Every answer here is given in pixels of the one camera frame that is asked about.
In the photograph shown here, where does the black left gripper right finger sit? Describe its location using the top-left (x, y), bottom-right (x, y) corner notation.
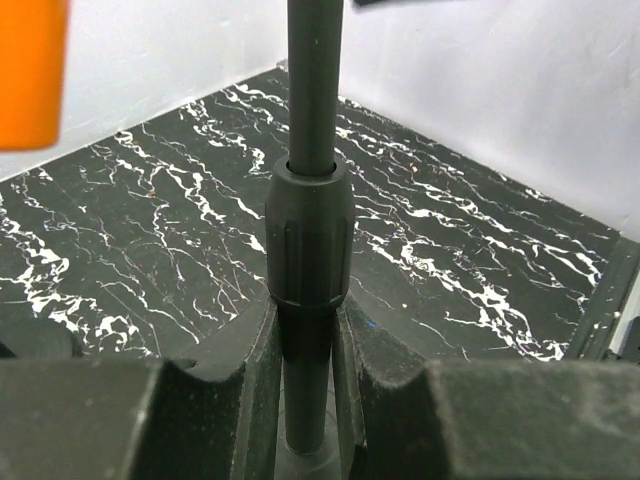
top-left (332, 299), bottom-right (639, 479)

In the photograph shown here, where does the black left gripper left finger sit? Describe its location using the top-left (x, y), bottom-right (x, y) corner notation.
top-left (1, 299), bottom-right (280, 479)

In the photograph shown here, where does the black round-base stand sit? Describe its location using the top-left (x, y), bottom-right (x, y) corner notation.
top-left (264, 0), bottom-right (471, 480)

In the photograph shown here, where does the orange microphone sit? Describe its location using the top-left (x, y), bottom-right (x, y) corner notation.
top-left (1, 0), bottom-right (70, 151)

